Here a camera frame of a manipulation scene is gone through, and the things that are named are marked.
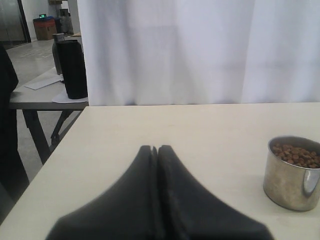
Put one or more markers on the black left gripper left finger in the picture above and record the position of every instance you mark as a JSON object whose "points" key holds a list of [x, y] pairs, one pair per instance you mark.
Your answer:
{"points": [[128, 210]]}

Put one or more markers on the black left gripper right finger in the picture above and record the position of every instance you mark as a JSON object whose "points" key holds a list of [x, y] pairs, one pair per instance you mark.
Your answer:
{"points": [[191, 212]]}

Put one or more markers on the steel mug with kibble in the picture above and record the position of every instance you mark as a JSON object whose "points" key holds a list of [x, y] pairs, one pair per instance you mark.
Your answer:
{"points": [[292, 172]]}

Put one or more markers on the dark clothed person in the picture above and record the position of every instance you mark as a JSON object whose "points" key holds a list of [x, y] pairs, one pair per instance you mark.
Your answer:
{"points": [[13, 176]]}

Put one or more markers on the white paper under flask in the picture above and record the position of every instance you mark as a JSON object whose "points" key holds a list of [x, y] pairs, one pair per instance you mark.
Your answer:
{"points": [[62, 98]]}

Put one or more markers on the grey side table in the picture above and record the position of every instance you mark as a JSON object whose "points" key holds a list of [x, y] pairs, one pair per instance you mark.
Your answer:
{"points": [[30, 102]]}

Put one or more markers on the white paper sheet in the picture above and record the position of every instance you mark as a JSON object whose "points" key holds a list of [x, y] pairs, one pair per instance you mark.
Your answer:
{"points": [[44, 83]]}

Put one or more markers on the white backdrop curtain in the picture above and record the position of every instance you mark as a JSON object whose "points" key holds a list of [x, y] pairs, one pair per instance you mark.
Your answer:
{"points": [[179, 52]]}

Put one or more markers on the black cylinder flask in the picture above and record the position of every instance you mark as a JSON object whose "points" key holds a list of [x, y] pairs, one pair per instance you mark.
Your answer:
{"points": [[73, 68]]}

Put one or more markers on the cardboard box with red band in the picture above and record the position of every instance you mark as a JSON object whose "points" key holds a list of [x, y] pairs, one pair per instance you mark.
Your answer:
{"points": [[44, 28]]}

